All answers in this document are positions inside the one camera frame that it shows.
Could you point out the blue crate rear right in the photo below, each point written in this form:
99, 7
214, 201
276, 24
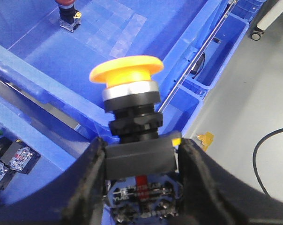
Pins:
183, 95

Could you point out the red mushroom push button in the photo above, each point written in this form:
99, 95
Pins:
70, 18

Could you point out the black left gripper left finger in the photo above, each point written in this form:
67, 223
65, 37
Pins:
73, 198

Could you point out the blue crate upper left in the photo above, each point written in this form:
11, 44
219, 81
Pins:
30, 179

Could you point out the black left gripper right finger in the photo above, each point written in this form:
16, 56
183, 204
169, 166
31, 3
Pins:
213, 196

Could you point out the black part in rear crate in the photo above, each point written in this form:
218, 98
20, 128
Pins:
198, 65

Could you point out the yellow mushroom push button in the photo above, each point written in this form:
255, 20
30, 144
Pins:
141, 177

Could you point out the grey cart leg with caster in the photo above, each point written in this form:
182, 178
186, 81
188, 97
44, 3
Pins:
267, 20

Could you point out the black contact block switch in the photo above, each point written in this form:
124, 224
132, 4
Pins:
20, 157

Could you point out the steel rack centre divider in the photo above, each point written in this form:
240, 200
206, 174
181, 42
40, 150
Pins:
54, 111

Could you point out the blue crate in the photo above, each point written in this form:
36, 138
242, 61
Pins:
53, 64
30, 179
183, 95

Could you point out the blue crate upper right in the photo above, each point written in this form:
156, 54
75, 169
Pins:
53, 64

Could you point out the yellow tape on floor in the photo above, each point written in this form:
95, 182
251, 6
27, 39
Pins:
206, 140

